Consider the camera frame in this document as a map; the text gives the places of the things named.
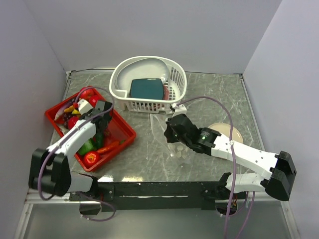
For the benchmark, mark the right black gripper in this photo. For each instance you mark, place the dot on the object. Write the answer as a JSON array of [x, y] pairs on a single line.
[[168, 133]]

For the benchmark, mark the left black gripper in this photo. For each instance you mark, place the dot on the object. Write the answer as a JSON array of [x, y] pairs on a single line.
[[109, 118]]

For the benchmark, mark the green cucumber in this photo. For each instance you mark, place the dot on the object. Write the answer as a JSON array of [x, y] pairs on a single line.
[[98, 140]]

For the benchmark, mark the clear dotted zip bag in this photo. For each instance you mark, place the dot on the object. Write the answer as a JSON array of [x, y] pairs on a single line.
[[175, 151]]

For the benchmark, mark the red faceted apple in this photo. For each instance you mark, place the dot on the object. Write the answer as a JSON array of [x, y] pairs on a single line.
[[94, 99]]

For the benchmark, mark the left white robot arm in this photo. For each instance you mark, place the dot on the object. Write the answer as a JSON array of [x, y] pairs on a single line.
[[50, 170]]

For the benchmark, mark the red plastic tray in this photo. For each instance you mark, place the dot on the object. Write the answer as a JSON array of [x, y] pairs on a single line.
[[119, 130]]

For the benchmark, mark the orange carrot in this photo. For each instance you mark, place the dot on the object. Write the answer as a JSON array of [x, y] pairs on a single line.
[[108, 148]]

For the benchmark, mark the green bell pepper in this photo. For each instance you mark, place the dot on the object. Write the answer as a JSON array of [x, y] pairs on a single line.
[[88, 146]]

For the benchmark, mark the yellow banana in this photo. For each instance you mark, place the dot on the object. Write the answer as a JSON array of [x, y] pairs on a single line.
[[75, 112]]

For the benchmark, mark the red round fruit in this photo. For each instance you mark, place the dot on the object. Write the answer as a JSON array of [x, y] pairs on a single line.
[[72, 121]]

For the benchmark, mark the orange ginger root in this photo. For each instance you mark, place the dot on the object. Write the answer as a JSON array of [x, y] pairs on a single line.
[[69, 109]]

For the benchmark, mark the purple grapes bunch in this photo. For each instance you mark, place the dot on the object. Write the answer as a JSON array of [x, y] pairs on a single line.
[[66, 117]]

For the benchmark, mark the purple eggplant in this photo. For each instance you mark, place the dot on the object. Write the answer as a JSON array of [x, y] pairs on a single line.
[[60, 112]]

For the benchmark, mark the pink plate in basket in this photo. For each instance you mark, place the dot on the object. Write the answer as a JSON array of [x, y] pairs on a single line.
[[166, 93]]

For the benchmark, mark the white plastic basket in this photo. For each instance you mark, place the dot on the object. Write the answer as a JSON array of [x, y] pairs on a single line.
[[176, 83]]

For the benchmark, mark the pink round plate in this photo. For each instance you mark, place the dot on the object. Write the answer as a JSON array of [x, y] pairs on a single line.
[[224, 128]]

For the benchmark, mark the teal square plate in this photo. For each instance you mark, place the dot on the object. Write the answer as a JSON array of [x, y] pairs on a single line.
[[147, 88]]

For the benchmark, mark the white oval plate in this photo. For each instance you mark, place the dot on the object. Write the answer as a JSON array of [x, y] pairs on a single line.
[[141, 69]]

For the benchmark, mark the black mounting base bar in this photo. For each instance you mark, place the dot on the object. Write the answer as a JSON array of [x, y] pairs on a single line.
[[161, 195]]

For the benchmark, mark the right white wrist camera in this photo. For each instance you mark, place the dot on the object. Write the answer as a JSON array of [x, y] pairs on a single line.
[[178, 109]]

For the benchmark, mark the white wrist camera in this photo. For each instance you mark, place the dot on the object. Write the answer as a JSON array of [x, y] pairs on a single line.
[[84, 106], [178, 109]]

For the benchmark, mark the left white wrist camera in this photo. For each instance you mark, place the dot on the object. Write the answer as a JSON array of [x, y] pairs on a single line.
[[84, 106]]

